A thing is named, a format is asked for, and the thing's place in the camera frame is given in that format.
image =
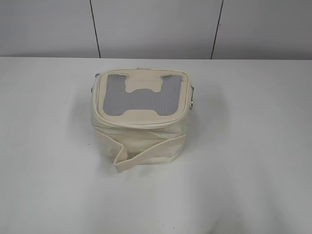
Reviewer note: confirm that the cream canvas zipper bag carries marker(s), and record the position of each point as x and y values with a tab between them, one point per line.
140	115

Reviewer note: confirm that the silver right zipper pull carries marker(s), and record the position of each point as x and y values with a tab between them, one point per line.
192	98

